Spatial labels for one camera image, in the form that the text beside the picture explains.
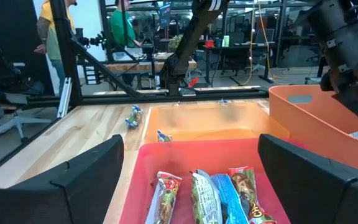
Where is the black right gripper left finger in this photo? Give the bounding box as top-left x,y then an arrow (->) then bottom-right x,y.
0,134 -> 126,224

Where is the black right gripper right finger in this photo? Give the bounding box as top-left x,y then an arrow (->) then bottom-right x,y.
258,134 -> 358,224

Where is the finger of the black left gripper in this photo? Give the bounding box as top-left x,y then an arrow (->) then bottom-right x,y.
334,93 -> 358,127

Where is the brown red granola bar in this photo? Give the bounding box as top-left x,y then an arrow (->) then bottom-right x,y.
227,166 -> 278,224

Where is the blue Quaker granola bar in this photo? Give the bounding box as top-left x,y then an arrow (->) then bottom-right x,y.
211,173 -> 251,224

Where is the blue white granola bar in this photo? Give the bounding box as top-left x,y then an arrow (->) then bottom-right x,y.
124,104 -> 144,129

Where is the teal blue granola bar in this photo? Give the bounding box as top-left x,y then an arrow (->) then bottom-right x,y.
156,129 -> 173,143

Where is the orange plastic tub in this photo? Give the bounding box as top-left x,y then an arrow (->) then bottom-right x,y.
268,84 -> 358,175

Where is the office chair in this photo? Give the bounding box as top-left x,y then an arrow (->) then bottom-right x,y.
0,58 -> 54,147

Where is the black desk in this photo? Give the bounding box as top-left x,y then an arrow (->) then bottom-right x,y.
197,43 -> 279,86

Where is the pink translucent bin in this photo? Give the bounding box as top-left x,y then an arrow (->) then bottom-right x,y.
118,138 -> 291,224

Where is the light orange translucent bin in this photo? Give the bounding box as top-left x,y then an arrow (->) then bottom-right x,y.
144,101 -> 290,144

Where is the wooden workbench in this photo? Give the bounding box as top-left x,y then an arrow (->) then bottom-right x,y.
104,58 -> 198,75

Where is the black device with green light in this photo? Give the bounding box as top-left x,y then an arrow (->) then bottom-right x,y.
75,27 -> 107,50

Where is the person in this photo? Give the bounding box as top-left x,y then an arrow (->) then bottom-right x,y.
34,0 -> 77,96
109,0 -> 144,50

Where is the background green plant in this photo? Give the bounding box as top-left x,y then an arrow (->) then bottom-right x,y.
168,34 -> 185,52

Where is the silver aluminium rail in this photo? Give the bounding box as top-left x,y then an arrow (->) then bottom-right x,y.
56,77 -> 73,119

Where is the yellow hanging cable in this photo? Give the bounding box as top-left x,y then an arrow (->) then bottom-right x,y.
240,0 -> 291,86

